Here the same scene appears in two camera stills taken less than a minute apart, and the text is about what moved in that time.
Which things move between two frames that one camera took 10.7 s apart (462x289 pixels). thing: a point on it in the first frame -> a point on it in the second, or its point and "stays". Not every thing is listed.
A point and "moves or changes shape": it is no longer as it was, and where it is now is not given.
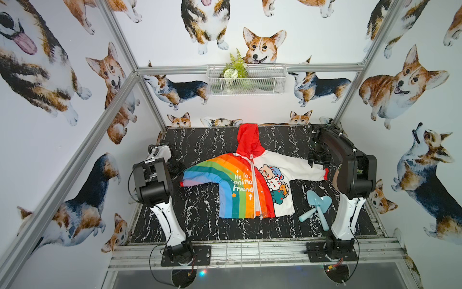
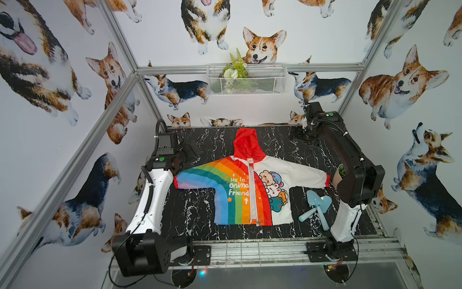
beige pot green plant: x=334 y=180 stays
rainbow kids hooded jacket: x=255 y=183 moves or changes shape
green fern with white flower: x=237 y=67 stays
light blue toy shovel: x=322 y=204 stays
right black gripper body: x=319 y=154 -> x=304 y=134
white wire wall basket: x=262 y=80 stays
